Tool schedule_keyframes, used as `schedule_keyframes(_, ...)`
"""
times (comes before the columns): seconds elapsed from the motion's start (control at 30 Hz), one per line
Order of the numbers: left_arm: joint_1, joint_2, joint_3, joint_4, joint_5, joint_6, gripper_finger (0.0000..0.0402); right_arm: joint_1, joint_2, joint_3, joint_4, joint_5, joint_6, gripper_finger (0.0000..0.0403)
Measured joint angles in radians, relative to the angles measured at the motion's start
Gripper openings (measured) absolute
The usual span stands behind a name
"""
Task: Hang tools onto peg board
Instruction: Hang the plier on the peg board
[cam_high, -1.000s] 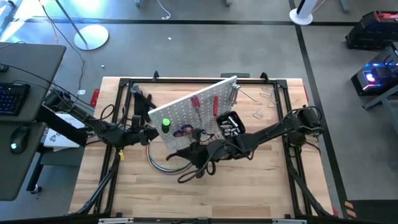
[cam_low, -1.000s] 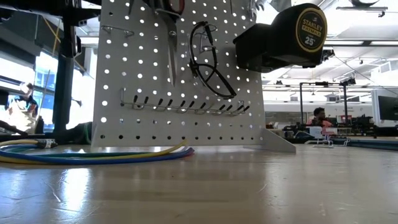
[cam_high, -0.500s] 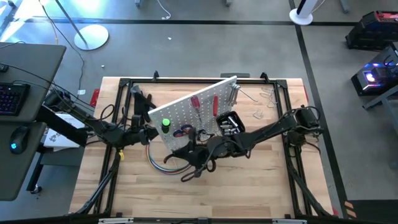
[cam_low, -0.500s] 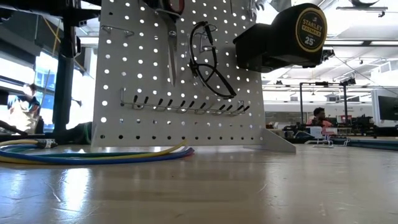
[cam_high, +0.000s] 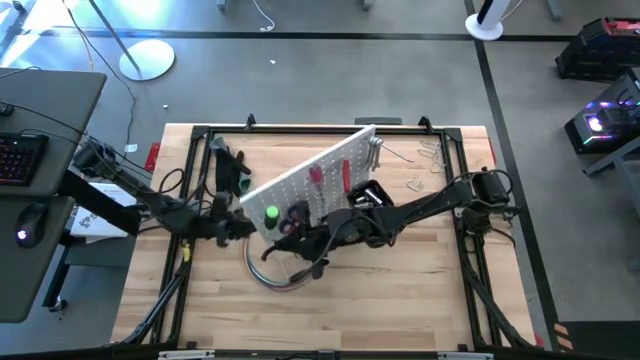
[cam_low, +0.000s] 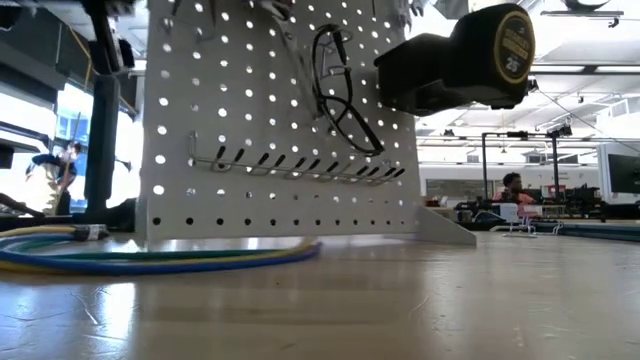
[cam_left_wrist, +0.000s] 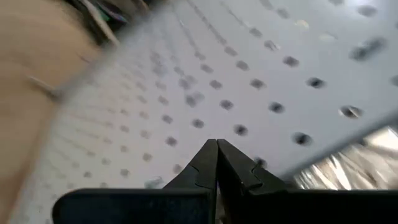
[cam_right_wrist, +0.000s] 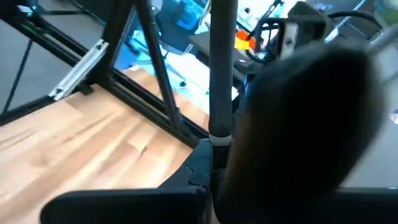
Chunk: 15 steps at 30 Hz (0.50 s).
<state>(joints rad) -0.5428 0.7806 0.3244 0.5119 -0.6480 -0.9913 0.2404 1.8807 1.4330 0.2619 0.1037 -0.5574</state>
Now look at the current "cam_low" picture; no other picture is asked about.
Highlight white perforated peg board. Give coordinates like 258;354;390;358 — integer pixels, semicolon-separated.
134;0;477;247

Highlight coloured wire bundle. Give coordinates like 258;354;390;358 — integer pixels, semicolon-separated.
0;223;323;277

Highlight clear black-framed safety glasses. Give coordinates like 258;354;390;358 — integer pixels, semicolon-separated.
310;23;386;158

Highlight yellow black tape measure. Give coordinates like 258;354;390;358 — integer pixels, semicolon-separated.
448;2;537;110

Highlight person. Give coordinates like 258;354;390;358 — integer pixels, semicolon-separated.
492;171;536;211
24;142;85;212

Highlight black desk top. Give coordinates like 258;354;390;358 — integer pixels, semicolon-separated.
0;119;54;170

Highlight black plastic bin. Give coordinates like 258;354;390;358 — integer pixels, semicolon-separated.
373;32;501;118

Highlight background black robot arms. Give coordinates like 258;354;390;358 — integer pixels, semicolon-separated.
454;184;606;221

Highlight black monitor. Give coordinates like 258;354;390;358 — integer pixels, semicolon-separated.
607;153;640;196

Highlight black upright post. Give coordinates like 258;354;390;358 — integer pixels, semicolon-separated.
83;72;122;221

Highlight double ring wire holder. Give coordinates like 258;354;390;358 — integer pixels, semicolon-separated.
318;28;355;80

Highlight multi-prong wire hook rack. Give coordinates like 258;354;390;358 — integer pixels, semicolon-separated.
187;130;407;187

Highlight black camera stand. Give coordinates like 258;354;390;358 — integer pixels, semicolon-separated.
544;123;575;201

